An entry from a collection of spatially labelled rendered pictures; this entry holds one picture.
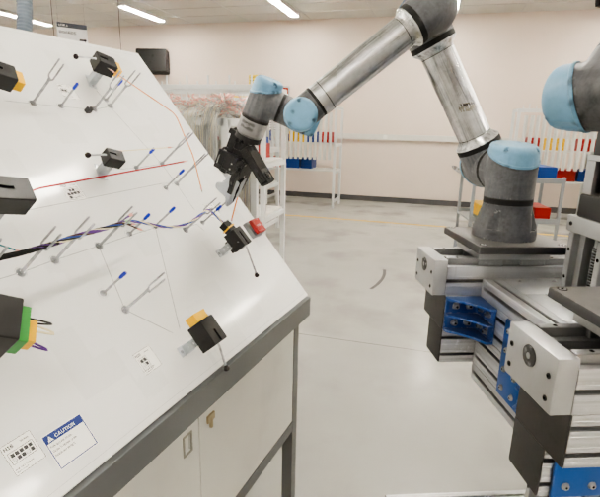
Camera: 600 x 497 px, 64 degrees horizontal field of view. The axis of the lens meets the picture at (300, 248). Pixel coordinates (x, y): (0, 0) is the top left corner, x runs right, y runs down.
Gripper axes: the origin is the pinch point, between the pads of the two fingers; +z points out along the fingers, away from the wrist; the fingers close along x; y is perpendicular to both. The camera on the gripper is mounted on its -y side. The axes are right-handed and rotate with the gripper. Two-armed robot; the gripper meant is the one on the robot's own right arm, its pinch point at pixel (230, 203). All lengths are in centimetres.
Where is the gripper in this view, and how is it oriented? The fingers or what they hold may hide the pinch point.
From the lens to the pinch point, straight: 136.6
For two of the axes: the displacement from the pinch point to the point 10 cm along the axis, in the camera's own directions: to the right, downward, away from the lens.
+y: -8.5, -5.0, 1.8
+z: -3.9, 8.2, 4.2
